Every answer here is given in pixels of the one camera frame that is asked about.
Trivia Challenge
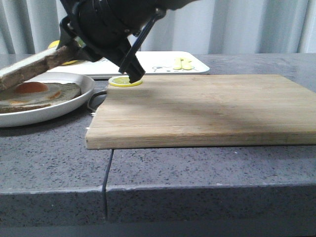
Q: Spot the white bread slice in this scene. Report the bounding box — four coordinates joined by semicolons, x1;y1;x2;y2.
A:
0;42;79;91

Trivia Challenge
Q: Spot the white round plate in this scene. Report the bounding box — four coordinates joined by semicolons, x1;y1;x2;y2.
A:
0;72;95;127

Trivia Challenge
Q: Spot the wooden cutting board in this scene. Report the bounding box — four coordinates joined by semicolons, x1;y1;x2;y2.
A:
85;75;316;150

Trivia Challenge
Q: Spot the lemon slice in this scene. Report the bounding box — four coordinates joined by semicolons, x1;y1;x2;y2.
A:
108;75;142;87

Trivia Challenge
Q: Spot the pale yellow utensil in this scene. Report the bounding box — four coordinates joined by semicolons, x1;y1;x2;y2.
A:
180;58;193;71
173;57;182;70

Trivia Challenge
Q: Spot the pale yellow utensil right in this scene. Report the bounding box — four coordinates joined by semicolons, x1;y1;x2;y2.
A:
180;58;193;71

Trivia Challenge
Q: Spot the grey curtain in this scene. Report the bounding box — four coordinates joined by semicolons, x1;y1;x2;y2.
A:
0;0;316;54

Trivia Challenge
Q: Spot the white rectangular tray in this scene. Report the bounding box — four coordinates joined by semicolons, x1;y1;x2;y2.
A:
50;51;210;79

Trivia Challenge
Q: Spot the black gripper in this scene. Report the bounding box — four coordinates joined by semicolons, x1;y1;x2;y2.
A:
57;0;190;83

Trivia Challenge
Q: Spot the metal cutting board handle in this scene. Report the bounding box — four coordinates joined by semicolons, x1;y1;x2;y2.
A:
87;88;107;113

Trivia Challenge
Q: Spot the pale yellow utensil left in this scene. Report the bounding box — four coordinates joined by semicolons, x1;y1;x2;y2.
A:
173;57;182;70

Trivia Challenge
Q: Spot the yellow lemon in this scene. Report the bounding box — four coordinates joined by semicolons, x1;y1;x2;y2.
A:
48;40;78;66

